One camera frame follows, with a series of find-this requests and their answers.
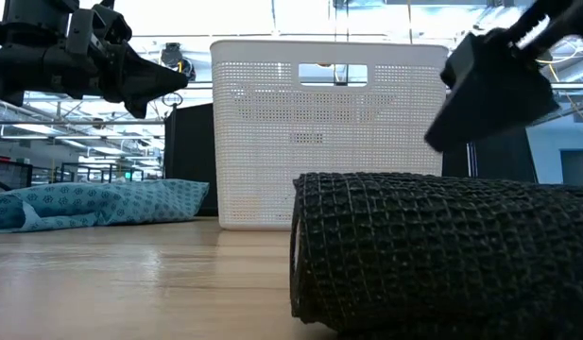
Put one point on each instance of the black partition panel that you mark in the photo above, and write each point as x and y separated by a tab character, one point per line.
503	160
192	160

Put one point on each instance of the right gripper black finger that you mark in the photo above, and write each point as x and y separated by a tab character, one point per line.
499	108

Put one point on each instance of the black mesh crate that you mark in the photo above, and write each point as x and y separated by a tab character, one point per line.
7	175

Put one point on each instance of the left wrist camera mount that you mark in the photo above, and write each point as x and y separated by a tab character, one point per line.
92	28

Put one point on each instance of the blue patterned cloth pack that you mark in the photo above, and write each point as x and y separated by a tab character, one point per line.
107	203

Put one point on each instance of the grey blue doorway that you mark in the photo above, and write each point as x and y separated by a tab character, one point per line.
574	167

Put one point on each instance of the black mesh bandage roll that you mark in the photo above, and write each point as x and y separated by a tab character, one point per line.
437	260

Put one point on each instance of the white perforated plastic basket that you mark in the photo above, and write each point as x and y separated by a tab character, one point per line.
272	165

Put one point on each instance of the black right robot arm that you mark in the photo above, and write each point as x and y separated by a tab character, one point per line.
574	14

